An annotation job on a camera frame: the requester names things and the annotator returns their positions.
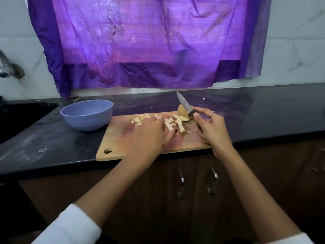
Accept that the metal faucet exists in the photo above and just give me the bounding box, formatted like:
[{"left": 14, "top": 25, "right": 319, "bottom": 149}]
[{"left": 0, "top": 49, "right": 25, "bottom": 80}]

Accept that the metal cabinet handle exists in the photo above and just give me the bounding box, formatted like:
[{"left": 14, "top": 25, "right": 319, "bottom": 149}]
[
  {"left": 207, "top": 167, "right": 219, "bottom": 196},
  {"left": 177, "top": 171, "right": 187, "bottom": 200}
]

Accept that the tan potato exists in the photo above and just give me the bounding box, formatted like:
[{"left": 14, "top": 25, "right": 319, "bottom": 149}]
[{"left": 173, "top": 114, "right": 191, "bottom": 134}]

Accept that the pile of diced potato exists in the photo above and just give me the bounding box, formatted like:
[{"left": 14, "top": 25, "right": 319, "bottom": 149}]
[{"left": 130, "top": 113, "right": 176, "bottom": 131}]

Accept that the person's right hand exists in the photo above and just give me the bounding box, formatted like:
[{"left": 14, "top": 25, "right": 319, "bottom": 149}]
[{"left": 191, "top": 107, "right": 235, "bottom": 159}]

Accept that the purple cloth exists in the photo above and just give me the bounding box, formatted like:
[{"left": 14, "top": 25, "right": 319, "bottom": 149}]
[{"left": 27, "top": 0, "right": 272, "bottom": 98}]

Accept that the rounded potato end piece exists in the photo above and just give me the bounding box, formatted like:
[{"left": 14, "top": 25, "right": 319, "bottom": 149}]
[{"left": 177, "top": 104, "right": 190, "bottom": 120}]

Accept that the blue bowl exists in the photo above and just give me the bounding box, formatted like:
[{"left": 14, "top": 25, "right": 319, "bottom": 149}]
[{"left": 60, "top": 99, "right": 114, "bottom": 132}]

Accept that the person's left hand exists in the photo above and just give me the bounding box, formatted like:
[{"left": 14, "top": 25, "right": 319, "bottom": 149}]
[{"left": 124, "top": 115, "right": 178, "bottom": 168}]

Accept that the dark sink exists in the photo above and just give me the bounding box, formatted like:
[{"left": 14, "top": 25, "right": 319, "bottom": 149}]
[{"left": 0, "top": 100, "right": 61, "bottom": 145}]

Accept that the wooden cutting board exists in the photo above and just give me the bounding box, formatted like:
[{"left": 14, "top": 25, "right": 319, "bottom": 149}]
[{"left": 95, "top": 110, "right": 211, "bottom": 162}]

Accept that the person's right forearm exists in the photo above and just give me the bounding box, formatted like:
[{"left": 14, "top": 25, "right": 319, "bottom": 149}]
[{"left": 216, "top": 149, "right": 301, "bottom": 244}]

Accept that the black handled knife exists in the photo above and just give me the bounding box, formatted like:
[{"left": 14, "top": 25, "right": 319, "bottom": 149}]
[{"left": 176, "top": 91, "right": 196, "bottom": 118}]

